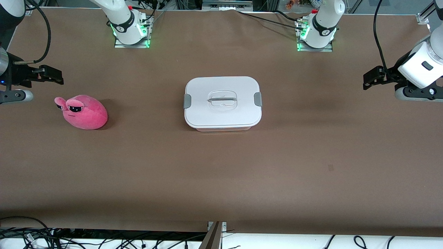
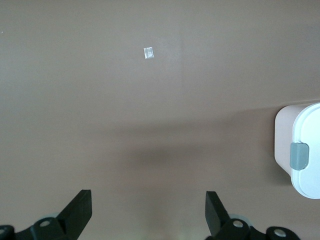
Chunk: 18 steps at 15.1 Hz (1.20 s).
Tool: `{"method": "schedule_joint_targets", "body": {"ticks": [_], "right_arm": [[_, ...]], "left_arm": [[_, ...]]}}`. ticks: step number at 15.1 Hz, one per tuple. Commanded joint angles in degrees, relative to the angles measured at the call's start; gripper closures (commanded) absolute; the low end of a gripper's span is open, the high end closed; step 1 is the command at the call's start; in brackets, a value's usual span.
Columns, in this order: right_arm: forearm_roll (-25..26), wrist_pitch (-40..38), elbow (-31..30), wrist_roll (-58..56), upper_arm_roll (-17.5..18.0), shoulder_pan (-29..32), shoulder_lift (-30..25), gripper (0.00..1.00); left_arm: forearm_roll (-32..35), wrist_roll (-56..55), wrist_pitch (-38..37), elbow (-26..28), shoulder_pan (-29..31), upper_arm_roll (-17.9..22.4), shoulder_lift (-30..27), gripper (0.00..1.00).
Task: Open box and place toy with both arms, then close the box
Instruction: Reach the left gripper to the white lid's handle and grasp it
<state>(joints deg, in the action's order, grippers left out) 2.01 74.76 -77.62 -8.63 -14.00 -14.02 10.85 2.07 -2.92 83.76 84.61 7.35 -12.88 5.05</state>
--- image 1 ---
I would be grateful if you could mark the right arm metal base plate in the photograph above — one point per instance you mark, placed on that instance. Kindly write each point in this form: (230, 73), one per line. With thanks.
(131, 46)

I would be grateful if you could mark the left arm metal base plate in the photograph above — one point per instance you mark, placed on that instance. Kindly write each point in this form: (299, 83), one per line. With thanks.
(316, 49)

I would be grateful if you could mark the brown table cover sheet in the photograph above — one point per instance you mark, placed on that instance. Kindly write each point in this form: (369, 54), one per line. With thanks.
(138, 173)

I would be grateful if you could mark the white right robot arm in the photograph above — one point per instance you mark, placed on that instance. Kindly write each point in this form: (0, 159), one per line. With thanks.
(121, 20)

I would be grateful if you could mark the small aluminium bracket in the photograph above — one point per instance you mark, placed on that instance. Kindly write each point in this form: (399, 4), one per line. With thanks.
(224, 226)

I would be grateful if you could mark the pink plastic box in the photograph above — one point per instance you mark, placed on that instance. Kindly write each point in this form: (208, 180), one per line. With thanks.
(223, 129)

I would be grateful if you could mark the silver equipment chassis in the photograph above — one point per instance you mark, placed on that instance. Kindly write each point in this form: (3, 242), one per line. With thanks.
(226, 4)

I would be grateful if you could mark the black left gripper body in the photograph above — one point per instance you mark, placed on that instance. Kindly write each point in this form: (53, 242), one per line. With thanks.
(389, 73)

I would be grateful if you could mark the aluminium frame profile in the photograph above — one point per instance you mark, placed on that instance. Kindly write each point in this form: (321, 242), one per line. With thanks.
(429, 10)

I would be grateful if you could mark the pink plush toy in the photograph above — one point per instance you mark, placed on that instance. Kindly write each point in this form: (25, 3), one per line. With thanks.
(88, 116)

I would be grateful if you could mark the aluminium corner bracket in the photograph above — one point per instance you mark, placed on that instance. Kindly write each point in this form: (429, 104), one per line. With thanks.
(28, 12)
(422, 19)

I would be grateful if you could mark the orange figurine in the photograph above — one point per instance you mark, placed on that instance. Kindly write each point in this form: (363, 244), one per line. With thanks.
(290, 4)

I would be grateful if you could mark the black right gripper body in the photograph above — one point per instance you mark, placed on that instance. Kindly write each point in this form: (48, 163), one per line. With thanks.
(18, 73)

